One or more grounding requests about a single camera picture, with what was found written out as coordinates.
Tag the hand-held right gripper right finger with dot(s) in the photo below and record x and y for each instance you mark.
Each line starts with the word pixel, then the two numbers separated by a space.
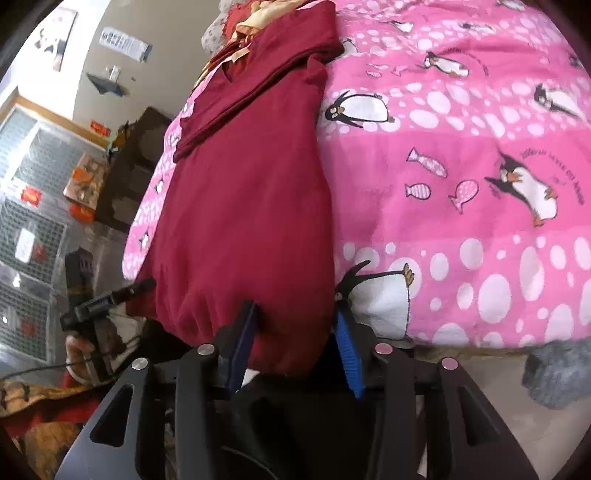
pixel 346 350

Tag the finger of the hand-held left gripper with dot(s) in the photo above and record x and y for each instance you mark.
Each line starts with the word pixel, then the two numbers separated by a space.
pixel 138 288

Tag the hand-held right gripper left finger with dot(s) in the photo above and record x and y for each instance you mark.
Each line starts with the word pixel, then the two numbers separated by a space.
pixel 242 341

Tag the dark red sweater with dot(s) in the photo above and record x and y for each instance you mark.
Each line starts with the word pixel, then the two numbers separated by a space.
pixel 240 184

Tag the person's left hand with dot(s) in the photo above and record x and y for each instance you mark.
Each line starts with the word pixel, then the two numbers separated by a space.
pixel 76 348

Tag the dark wooden stool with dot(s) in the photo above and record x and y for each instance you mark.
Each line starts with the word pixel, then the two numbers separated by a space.
pixel 79 272

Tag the metal grille door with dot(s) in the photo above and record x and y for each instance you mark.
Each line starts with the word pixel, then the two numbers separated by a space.
pixel 27 258

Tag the red packet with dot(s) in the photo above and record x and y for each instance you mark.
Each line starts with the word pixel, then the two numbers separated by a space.
pixel 82 212

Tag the dark wooden table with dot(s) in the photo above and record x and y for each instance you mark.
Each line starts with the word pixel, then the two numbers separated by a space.
pixel 134 175

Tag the red orange patterned cloth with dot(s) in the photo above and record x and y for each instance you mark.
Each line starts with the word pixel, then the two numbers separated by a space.
pixel 37 424

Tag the grey blue hanging cloth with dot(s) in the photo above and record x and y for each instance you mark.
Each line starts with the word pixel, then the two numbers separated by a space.
pixel 106 85

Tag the grey fluffy mat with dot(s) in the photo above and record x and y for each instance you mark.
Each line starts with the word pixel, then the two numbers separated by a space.
pixel 558 374

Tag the pink penguin print blanket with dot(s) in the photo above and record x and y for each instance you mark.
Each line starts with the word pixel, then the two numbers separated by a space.
pixel 461 138

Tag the floral pillow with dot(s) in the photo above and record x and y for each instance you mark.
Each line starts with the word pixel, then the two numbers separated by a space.
pixel 212 37

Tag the yellow red patterned blanket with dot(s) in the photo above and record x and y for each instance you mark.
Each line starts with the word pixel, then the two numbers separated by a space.
pixel 251 18

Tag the red paper wall decoration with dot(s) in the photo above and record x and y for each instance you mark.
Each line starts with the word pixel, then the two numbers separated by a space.
pixel 100 128

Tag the wall calendar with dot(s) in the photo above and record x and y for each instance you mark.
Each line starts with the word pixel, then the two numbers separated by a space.
pixel 124 44

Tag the wall poster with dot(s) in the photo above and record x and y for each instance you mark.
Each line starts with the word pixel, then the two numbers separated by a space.
pixel 55 37

